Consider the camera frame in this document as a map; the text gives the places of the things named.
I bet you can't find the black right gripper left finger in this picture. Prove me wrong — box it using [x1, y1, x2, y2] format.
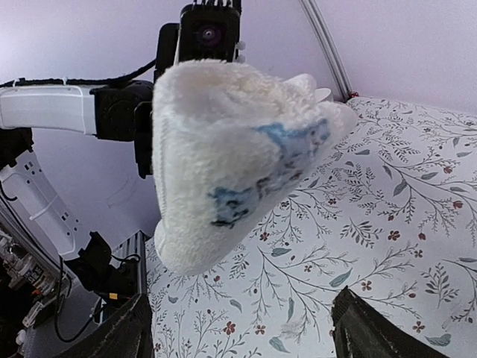
[76, 294, 153, 357]

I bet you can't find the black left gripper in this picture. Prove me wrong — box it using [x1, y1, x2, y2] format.
[91, 80, 154, 179]

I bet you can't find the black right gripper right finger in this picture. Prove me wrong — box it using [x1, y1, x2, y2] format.
[331, 287, 451, 358]

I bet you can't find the cream cloth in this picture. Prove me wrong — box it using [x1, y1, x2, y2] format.
[152, 60, 358, 275]

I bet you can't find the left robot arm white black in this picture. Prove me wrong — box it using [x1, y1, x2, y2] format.
[1, 81, 159, 260]

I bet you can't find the floral patterned table mat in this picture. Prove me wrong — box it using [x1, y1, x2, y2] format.
[146, 97, 476, 357]

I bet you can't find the white teacup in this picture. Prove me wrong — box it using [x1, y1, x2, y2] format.
[315, 87, 334, 102]

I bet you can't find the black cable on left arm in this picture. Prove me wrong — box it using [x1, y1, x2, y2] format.
[0, 57, 157, 89]

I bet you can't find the left aluminium frame post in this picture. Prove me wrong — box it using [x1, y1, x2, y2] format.
[299, 0, 353, 101]

